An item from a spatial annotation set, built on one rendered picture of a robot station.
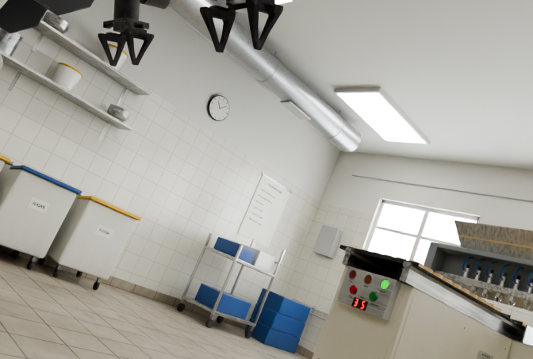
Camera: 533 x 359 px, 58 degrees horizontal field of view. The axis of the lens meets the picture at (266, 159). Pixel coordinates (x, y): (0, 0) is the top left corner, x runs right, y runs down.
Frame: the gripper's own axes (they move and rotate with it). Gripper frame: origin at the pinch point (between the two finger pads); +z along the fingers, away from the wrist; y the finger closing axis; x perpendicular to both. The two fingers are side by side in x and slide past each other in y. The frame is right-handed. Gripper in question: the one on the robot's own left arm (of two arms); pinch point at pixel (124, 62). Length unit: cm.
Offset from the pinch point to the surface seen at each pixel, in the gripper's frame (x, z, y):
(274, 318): -379, 249, 267
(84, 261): -146, 146, 298
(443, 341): -109, 85, -40
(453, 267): -181, 77, -14
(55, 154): -145, 57, 366
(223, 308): -303, 222, 279
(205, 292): -297, 209, 304
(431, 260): -175, 75, -5
